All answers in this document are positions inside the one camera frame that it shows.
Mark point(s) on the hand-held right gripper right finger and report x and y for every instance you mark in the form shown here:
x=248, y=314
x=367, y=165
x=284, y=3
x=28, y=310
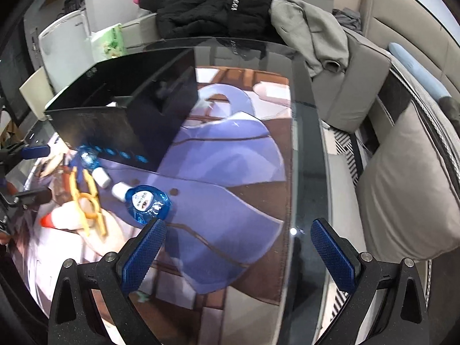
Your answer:
x=332, y=255

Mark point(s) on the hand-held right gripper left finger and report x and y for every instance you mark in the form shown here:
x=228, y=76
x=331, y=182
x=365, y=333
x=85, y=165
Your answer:
x=143, y=255

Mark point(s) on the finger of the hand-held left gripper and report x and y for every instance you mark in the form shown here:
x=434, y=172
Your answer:
x=32, y=197
x=34, y=151

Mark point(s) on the white red-capped glue tube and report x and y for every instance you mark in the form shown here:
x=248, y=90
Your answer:
x=64, y=219

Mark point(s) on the blue eye drop bottle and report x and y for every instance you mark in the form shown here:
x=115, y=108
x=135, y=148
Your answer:
x=145, y=203
x=88, y=158

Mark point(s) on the yellow plastic tool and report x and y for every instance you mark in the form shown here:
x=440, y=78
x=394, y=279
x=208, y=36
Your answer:
x=86, y=196

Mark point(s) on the black storage box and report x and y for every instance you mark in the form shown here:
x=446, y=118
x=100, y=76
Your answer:
x=158, y=115

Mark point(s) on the grey beige cushion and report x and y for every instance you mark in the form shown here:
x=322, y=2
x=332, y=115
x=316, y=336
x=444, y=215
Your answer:
x=402, y=187

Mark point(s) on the printed cartoon desk mat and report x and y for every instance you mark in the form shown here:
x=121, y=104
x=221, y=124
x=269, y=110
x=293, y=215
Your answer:
x=222, y=194

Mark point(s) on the black white striped rug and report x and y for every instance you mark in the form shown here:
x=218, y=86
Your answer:
x=346, y=151

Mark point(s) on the white tall appliance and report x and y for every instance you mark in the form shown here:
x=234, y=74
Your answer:
x=64, y=39

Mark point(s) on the green tissue packet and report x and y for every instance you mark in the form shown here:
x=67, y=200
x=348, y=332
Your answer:
x=109, y=41

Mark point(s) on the grey bed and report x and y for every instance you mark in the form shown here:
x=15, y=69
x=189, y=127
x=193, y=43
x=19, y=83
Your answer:
x=406, y=93

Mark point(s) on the dark green jacket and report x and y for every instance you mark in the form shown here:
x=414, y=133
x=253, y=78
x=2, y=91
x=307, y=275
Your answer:
x=451, y=107

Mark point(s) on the light blue pillow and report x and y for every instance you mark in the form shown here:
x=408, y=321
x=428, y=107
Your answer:
x=417, y=66

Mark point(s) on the black puffer jacket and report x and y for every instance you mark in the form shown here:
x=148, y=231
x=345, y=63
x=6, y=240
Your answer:
x=201, y=10

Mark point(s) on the grey hoodie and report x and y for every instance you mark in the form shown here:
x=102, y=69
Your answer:
x=309, y=25

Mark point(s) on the dark grey garment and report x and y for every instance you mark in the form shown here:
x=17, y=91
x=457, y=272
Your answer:
x=346, y=16

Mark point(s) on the beige padded headboard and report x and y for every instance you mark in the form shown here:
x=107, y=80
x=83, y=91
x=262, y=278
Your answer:
x=406, y=10

